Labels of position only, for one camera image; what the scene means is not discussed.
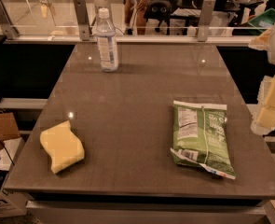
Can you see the left metal glass bracket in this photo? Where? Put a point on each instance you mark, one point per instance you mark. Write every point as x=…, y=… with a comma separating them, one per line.
x=6, y=24

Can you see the green jalapeno chip bag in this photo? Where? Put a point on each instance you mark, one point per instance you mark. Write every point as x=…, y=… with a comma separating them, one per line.
x=199, y=138

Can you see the person standing in background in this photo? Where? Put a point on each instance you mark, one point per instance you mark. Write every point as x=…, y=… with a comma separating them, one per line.
x=140, y=7

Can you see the right metal glass bracket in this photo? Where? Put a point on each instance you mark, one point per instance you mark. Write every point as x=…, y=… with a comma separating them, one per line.
x=205, y=18

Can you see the middle metal glass bracket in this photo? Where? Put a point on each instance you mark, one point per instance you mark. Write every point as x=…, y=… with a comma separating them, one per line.
x=82, y=19

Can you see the yellow wavy sponge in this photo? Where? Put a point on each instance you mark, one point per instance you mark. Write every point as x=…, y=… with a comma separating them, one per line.
x=63, y=147

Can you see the metal glass bracket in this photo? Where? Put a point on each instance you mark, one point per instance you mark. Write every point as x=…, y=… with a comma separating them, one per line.
x=82, y=19
x=6, y=24
x=205, y=18

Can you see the clear plastic water bottle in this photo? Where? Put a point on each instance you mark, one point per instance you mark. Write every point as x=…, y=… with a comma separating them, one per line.
x=106, y=41

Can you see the black office chair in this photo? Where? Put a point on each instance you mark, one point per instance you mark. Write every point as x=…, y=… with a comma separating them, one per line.
x=160, y=10

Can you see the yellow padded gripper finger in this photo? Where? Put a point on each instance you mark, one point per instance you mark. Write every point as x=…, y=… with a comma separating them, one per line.
x=265, y=115

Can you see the green plastic bin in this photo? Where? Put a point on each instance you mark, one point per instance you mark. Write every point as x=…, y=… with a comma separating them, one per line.
x=264, y=20

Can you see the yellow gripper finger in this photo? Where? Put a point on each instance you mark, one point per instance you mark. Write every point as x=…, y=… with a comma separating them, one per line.
x=261, y=41

